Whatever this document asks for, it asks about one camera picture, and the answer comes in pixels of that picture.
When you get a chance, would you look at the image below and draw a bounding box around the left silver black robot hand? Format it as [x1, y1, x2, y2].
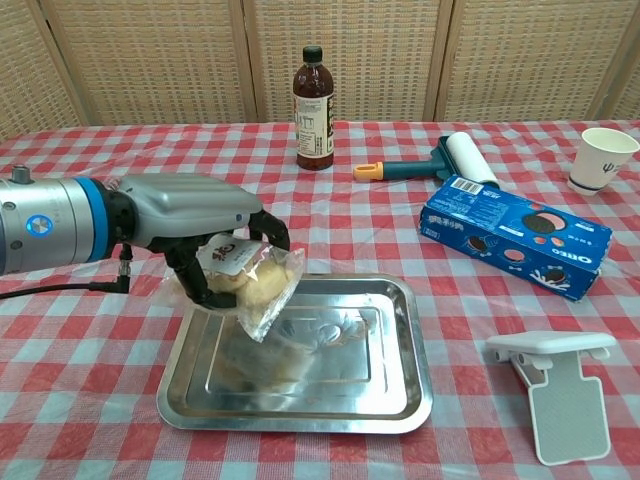
[102, 172, 292, 312]

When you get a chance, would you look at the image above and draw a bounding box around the bread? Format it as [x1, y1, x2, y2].
[195, 232, 306, 344]

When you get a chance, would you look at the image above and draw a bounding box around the rectangular metal tray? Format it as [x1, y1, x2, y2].
[156, 272, 434, 434]

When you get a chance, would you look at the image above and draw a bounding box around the dark brown sauce bottle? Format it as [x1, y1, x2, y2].
[292, 45, 336, 172]

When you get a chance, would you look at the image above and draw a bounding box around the woven bamboo folding screen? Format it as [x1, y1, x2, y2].
[0, 0, 640, 142]

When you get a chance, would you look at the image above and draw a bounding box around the red white checkered tablecloth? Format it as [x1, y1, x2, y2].
[0, 118, 640, 480]

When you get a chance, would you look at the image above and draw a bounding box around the teal lint roller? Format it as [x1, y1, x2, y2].
[352, 132, 503, 190]

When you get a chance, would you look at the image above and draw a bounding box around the blue Oreo cookie box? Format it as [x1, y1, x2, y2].
[418, 174, 614, 303]

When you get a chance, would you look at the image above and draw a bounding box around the white folding phone stand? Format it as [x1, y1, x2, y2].
[485, 330, 618, 467]

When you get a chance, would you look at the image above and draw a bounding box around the white paper cup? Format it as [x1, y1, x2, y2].
[566, 127, 640, 198]

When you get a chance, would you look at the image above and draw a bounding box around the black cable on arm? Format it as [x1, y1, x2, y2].
[0, 244, 134, 301]

